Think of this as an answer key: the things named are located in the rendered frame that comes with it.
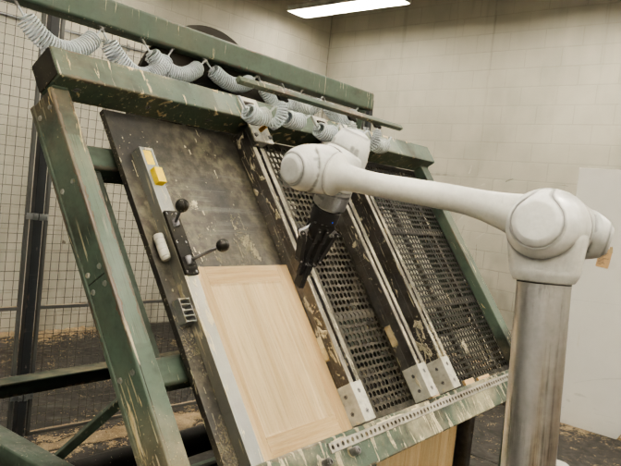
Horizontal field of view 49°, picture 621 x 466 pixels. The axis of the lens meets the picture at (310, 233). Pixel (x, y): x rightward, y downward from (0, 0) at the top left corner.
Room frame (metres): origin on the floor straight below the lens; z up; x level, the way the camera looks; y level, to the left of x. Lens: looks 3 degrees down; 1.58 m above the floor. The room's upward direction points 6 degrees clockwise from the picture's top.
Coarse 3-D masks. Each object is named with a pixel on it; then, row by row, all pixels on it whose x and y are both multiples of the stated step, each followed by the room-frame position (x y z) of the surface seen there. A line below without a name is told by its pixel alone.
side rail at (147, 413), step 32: (64, 96) 1.84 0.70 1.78; (64, 128) 1.78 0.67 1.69; (64, 160) 1.77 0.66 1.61; (64, 192) 1.76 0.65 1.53; (96, 192) 1.74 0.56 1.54; (96, 224) 1.68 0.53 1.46; (96, 256) 1.67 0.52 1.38; (96, 288) 1.66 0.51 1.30; (128, 288) 1.65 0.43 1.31; (96, 320) 1.65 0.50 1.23; (128, 320) 1.60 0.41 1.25; (128, 352) 1.57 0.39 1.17; (128, 384) 1.57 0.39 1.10; (160, 384) 1.56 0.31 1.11; (128, 416) 1.56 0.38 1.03; (160, 416) 1.52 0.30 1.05; (160, 448) 1.48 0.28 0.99
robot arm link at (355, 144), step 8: (344, 128) 1.69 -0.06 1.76; (336, 136) 1.68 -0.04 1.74; (344, 136) 1.66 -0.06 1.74; (352, 136) 1.66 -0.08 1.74; (360, 136) 1.67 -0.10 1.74; (328, 144) 1.67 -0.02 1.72; (336, 144) 1.67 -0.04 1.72; (344, 144) 1.66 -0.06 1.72; (352, 144) 1.66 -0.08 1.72; (360, 144) 1.66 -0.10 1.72; (368, 144) 1.68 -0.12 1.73; (344, 152) 1.64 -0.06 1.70; (352, 152) 1.66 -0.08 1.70; (360, 152) 1.66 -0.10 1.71; (368, 152) 1.69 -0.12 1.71; (352, 160) 1.65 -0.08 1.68; (360, 160) 1.67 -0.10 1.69; (344, 192) 1.70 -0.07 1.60
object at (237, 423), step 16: (144, 160) 1.96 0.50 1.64; (144, 176) 1.95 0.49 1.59; (160, 192) 1.94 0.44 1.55; (160, 208) 1.90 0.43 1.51; (160, 224) 1.90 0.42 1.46; (176, 256) 1.85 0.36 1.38; (176, 272) 1.85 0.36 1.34; (192, 288) 1.83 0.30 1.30; (192, 304) 1.80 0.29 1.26; (208, 320) 1.81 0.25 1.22; (208, 336) 1.78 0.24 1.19; (208, 352) 1.76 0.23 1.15; (224, 352) 1.79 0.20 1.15; (208, 368) 1.76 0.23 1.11; (224, 368) 1.76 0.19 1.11; (224, 384) 1.73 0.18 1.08; (224, 400) 1.72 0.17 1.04; (240, 400) 1.74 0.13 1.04; (224, 416) 1.71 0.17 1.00; (240, 416) 1.71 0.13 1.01; (240, 432) 1.68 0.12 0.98; (240, 448) 1.67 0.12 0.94; (256, 448) 1.69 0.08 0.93; (240, 464) 1.67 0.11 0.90; (256, 464) 1.66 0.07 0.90
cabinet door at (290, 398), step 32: (224, 288) 1.96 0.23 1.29; (256, 288) 2.07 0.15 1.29; (288, 288) 2.18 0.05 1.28; (224, 320) 1.89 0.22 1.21; (256, 320) 1.99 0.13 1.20; (288, 320) 2.10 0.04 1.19; (256, 352) 1.91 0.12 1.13; (288, 352) 2.02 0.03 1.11; (320, 352) 2.13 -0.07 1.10; (256, 384) 1.85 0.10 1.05; (288, 384) 1.94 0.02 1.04; (320, 384) 2.05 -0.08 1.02; (256, 416) 1.78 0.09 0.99; (288, 416) 1.87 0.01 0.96; (320, 416) 1.97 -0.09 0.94; (288, 448) 1.80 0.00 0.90
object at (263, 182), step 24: (240, 96) 2.41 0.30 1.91; (240, 144) 2.40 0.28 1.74; (264, 144) 2.40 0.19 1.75; (264, 168) 2.35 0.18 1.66; (264, 192) 2.32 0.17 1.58; (264, 216) 2.32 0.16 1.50; (288, 216) 2.31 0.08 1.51; (288, 240) 2.25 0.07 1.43; (288, 264) 2.24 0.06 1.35; (312, 288) 2.19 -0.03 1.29; (312, 312) 2.17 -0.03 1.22; (336, 336) 2.15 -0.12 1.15; (336, 360) 2.10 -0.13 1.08; (336, 384) 2.10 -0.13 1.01; (360, 384) 2.11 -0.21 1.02; (360, 408) 2.04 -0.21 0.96
